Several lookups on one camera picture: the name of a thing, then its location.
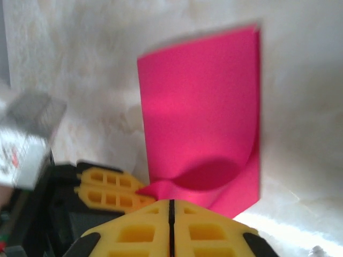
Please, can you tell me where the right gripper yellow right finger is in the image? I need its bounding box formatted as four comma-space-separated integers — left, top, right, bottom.
173, 199, 273, 257

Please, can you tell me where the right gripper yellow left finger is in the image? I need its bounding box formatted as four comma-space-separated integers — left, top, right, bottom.
64, 199, 170, 257

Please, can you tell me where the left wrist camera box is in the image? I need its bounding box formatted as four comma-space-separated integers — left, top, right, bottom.
0, 89, 68, 191

